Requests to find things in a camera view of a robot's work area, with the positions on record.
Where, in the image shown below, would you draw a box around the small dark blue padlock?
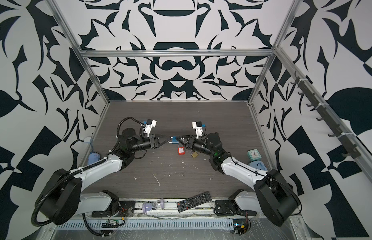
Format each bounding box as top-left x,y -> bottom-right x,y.
169,137 -> 179,144

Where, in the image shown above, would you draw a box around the red safety padlock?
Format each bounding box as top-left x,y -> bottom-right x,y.
178,147 -> 186,156

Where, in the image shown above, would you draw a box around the brass padlock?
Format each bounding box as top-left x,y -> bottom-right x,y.
191,152 -> 199,159

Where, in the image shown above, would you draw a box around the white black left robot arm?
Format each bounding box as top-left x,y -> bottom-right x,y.
31,128 -> 170,227

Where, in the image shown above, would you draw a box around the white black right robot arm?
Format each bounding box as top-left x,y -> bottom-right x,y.
176,133 -> 303,227

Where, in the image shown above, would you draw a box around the black remote control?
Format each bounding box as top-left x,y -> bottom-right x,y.
177,192 -> 212,213

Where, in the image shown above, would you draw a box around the clear safety glasses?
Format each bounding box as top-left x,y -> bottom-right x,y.
142,199 -> 165,214

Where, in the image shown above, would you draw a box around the teal alarm clock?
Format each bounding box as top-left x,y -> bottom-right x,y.
247,149 -> 262,162

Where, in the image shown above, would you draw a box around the light blue round device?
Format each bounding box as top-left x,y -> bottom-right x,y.
249,160 -> 268,172

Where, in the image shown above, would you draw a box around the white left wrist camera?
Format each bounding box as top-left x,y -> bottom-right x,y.
143,119 -> 157,136

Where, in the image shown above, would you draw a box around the black corrugated cable hose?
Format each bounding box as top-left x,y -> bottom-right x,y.
116,116 -> 143,137

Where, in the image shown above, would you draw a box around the light blue device left wall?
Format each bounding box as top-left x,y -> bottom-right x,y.
87,153 -> 101,165

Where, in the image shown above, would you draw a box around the white slotted cable duct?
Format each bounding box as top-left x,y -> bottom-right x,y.
55,218 -> 235,231

